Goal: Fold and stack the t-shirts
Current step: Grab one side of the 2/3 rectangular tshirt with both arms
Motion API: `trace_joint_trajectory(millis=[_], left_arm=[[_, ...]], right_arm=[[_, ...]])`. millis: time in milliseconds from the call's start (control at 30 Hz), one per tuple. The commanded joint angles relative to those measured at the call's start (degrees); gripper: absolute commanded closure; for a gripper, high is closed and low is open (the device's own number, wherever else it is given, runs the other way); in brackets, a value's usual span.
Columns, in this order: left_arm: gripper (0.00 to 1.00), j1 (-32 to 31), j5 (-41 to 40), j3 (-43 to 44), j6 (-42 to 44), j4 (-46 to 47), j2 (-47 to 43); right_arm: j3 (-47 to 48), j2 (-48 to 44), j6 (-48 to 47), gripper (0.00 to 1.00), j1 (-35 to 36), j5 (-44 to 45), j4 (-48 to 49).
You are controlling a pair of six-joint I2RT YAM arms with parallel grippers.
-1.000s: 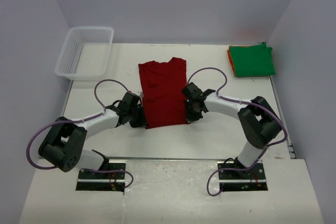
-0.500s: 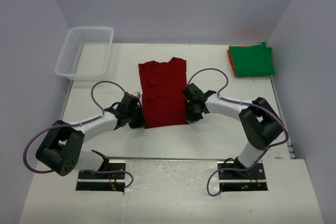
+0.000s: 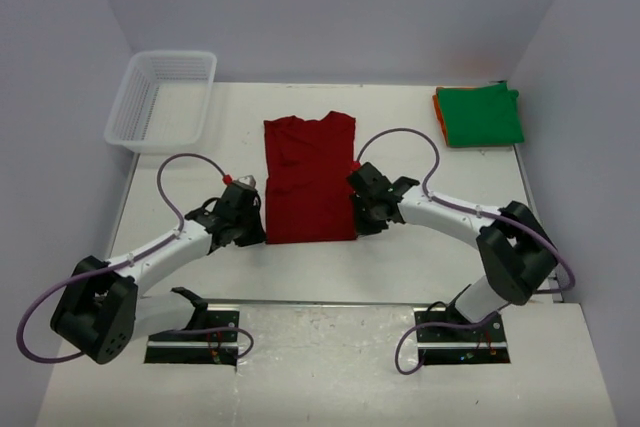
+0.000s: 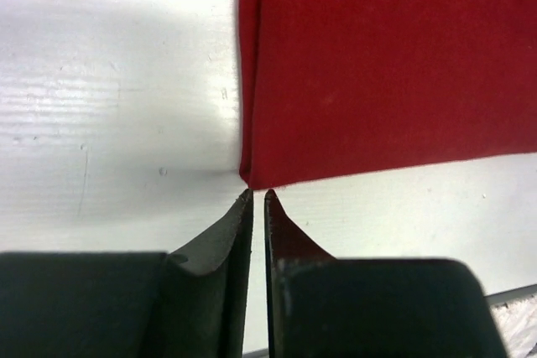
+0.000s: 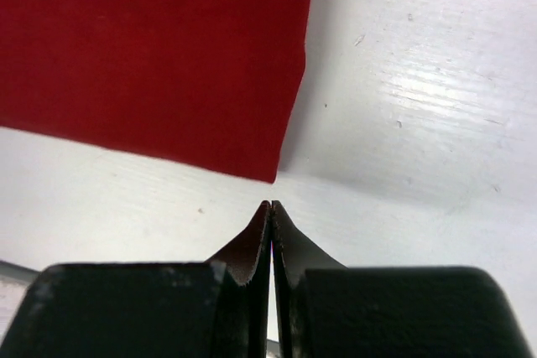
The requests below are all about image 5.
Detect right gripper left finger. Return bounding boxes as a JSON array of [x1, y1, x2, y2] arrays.
[[1, 202, 271, 357]]

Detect aluminium table edge rail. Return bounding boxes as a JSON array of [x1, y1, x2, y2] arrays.
[[0, 261, 39, 283]]

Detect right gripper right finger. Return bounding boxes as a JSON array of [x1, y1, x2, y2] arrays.
[[271, 201, 531, 357]]

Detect red t shirt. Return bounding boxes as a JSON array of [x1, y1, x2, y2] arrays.
[[1, 0, 310, 183]]

